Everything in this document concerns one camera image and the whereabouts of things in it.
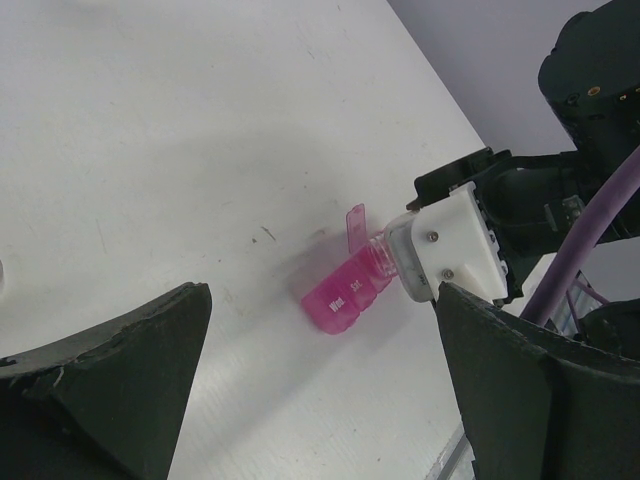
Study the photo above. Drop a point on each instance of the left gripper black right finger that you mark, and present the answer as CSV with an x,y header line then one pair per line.
x,y
535,404

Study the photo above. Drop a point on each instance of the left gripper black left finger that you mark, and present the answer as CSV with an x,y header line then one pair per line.
x,y
107,402

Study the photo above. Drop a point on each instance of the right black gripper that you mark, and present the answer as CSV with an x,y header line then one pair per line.
x,y
524,197

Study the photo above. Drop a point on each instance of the clear pill bottle orange cap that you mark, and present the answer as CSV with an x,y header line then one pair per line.
x,y
381,256

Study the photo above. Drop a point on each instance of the pink pill organizer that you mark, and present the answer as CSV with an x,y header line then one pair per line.
x,y
336,302

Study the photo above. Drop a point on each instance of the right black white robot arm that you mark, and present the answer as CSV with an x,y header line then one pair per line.
x,y
590,80

